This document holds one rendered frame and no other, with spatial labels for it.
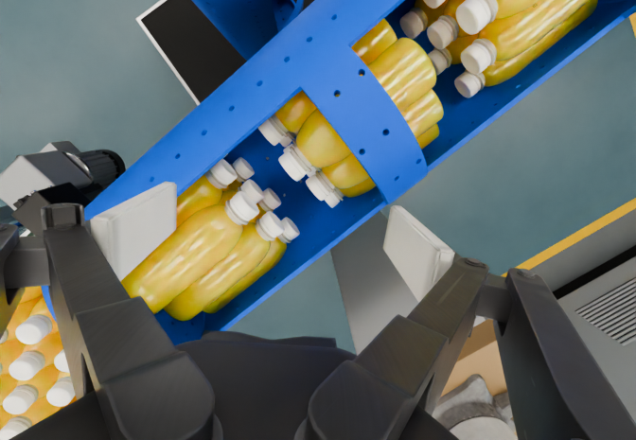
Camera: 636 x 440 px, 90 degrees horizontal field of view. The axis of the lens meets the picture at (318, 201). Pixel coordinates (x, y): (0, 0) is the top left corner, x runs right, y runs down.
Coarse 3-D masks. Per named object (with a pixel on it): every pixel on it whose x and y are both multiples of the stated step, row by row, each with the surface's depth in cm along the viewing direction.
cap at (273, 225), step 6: (264, 216) 47; (270, 216) 47; (264, 222) 47; (270, 222) 47; (276, 222) 48; (264, 228) 47; (270, 228) 47; (276, 228) 47; (282, 228) 48; (270, 234) 47; (276, 234) 47
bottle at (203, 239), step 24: (192, 216) 41; (216, 216) 40; (168, 240) 41; (192, 240) 40; (216, 240) 40; (144, 264) 41; (168, 264) 40; (192, 264) 40; (216, 264) 43; (144, 288) 41; (168, 288) 41
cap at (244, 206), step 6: (240, 192) 42; (234, 198) 41; (240, 198) 41; (246, 198) 42; (234, 204) 41; (240, 204) 41; (246, 204) 41; (252, 204) 43; (240, 210) 41; (246, 210) 41; (252, 210) 41; (258, 210) 43; (240, 216) 41; (246, 216) 41; (252, 216) 42
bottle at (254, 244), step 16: (256, 224) 47; (240, 240) 46; (256, 240) 46; (272, 240) 48; (240, 256) 46; (256, 256) 47; (208, 272) 46; (224, 272) 46; (240, 272) 47; (192, 288) 46; (208, 288) 47; (224, 288) 48; (176, 304) 47; (192, 304) 47; (208, 304) 49
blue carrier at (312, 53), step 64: (320, 0) 38; (384, 0) 33; (256, 64) 37; (320, 64) 34; (192, 128) 38; (256, 128) 35; (384, 128) 34; (448, 128) 53; (128, 192) 39; (384, 192) 39; (192, 320) 57
